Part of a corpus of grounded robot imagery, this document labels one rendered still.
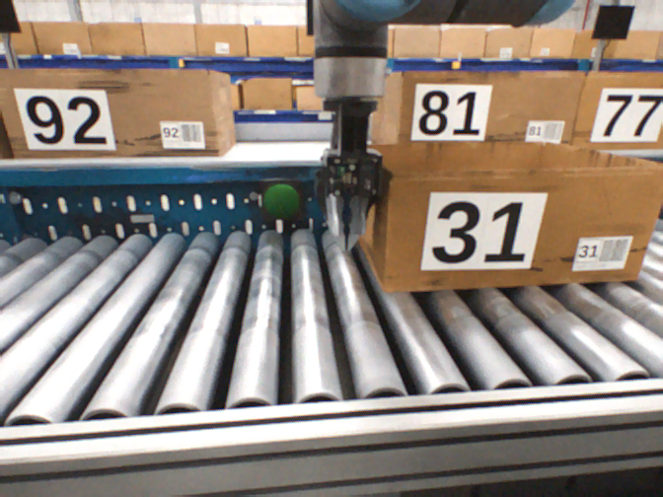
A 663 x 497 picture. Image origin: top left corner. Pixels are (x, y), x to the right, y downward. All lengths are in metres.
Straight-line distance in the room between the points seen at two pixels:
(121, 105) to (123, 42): 4.81
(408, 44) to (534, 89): 4.65
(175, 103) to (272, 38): 4.57
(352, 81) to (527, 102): 0.55
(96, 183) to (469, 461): 0.76
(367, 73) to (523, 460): 0.43
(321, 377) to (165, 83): 0.65
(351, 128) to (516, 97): 0.52
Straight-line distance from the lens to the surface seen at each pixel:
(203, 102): 0.87
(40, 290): 0.71
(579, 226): 0.65
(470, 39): 5.86
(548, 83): 1.01
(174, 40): 5.55
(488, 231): 0.58
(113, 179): 0.88
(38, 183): 0.94
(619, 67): 6.84
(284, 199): 0.80
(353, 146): 0.50
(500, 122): 0.97
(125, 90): 0.91
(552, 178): 0.61
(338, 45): 0.51
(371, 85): 0.51
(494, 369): 0.46
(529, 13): 0.46
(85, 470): 0.43
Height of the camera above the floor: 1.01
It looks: 22 degrees down
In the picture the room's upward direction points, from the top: straight up
